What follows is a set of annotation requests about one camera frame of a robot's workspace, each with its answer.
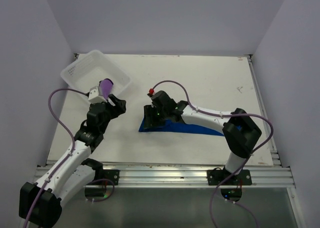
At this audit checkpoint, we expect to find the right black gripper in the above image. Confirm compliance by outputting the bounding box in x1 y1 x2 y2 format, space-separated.
142 104 169 129

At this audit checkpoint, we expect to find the blue towel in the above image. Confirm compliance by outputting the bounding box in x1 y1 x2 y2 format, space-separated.
138 118 224 136

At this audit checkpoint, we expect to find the purple towel black trim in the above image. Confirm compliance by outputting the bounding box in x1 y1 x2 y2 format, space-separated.
99 78 114 100

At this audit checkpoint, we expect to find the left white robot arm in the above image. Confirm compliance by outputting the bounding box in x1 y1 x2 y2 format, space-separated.
18 94 126 227

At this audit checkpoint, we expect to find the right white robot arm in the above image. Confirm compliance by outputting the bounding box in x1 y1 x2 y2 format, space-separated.
139 89 262 184

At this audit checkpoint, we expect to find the white plastic basket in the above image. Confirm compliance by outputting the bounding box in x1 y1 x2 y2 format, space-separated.
60 50 132 96

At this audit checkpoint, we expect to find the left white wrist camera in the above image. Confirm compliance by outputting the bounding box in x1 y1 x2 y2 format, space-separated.
88 86 105 104

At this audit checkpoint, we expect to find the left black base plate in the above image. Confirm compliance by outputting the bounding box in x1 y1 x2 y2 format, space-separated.
99 169 120 185

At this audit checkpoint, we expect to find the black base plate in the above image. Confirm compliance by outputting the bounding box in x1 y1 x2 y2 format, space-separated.
206 167 253 186
99 169 120 185

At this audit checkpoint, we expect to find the aluminium mounting rail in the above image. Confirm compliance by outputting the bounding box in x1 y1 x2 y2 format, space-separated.
103 162 295 188

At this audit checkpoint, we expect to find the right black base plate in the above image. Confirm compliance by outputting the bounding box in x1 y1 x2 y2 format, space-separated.
206 167 253 186

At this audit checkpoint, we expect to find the right side aluminium rail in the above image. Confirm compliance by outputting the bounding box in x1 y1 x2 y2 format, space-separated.
246 55 282 167

